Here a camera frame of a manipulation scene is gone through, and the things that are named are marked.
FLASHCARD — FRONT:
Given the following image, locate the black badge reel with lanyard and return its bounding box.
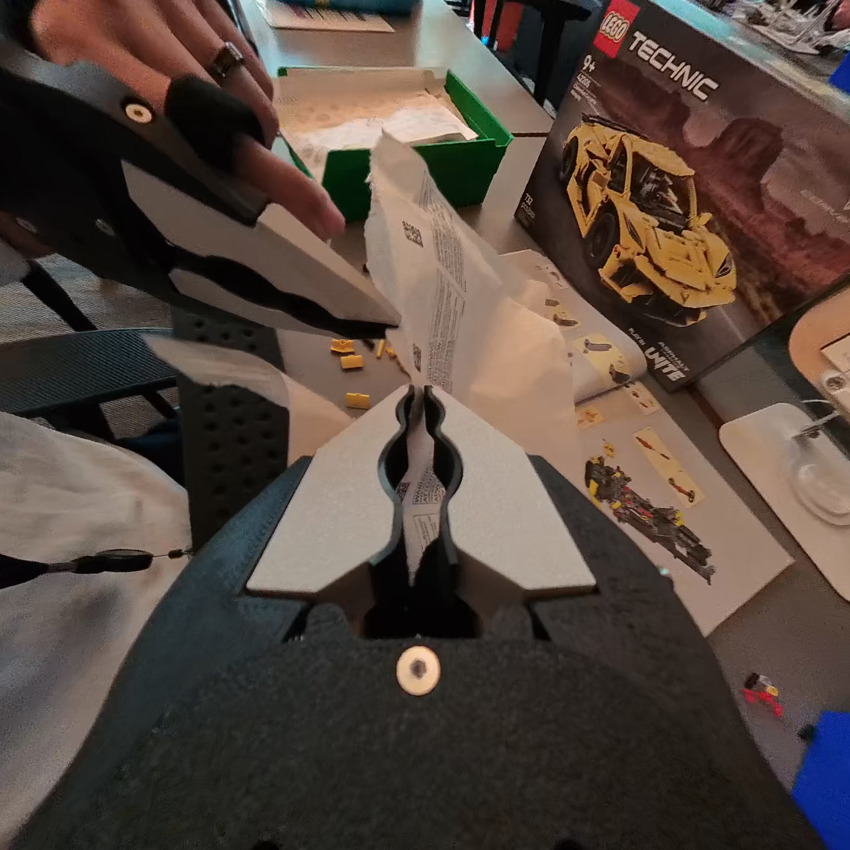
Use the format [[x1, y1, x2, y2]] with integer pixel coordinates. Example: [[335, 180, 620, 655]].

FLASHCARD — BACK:
[[0, 548, 195, 591]]

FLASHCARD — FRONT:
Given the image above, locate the lego instruction booklet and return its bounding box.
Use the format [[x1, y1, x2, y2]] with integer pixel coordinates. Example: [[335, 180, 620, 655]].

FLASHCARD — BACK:
[[498, 249, 795, 639]]

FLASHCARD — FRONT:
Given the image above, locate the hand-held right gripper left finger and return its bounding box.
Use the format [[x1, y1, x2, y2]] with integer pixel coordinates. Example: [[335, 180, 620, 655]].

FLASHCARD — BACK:
[[247, 384, 417, 595]]

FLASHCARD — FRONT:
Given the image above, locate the yellow car lego box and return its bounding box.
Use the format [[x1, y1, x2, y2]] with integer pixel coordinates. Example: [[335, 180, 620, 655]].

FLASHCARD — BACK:
[[514, 0, 850, 393]]

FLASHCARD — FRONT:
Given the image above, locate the blue plastic bin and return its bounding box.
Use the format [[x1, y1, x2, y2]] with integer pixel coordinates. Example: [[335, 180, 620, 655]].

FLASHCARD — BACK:
[[790, 709, 850, 850]]

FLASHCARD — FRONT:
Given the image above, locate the torn white paper bag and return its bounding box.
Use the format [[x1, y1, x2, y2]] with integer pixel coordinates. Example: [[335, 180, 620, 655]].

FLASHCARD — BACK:
[[143, 129, 580, 589]]

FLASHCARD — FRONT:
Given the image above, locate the person's left hand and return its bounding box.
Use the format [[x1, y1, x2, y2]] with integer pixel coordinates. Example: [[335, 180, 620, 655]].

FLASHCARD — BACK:
[[30, 0, 346, 242]]

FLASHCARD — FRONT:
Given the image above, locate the black mesh chair seat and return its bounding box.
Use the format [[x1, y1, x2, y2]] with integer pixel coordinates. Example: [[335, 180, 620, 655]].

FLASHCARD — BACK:
[[0, 328, 178, 417]]

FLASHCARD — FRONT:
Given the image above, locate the green plastic bin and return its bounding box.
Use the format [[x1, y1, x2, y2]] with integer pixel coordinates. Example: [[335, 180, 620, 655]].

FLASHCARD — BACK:
[[278, 66, 515, 224]]

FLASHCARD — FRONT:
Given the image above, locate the blue plastic package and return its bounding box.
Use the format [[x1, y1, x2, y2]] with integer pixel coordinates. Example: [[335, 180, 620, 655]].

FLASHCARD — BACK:
[[271, 0, 423, 16]]

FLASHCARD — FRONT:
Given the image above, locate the pile of red blue lego pins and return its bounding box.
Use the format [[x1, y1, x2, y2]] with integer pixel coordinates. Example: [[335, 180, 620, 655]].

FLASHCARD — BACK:
[[742, 672, 818, 743]]

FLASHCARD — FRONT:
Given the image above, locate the black mesh office chair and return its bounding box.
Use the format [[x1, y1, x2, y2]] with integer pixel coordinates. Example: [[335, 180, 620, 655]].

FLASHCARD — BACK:
[[465, 0, 602, 108]]

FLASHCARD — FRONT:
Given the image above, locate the pile of yellow black lego pieces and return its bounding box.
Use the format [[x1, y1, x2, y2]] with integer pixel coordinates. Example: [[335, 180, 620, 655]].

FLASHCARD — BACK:
[[331, 335, 410, 373]]

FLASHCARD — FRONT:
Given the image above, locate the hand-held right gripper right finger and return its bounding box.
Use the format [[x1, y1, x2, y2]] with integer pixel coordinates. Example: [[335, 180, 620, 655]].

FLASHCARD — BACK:
[[424, 385, 597, 595]]

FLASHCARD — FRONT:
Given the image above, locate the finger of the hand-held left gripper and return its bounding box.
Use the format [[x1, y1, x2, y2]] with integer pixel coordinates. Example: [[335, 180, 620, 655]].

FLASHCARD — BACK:
[[169, 266, 399, 341], [123, 162, 401, 328]]

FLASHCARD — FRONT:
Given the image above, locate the flat white paper bag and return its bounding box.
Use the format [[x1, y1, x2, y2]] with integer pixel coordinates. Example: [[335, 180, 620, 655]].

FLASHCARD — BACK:
[[279, 68, 480, 182]]

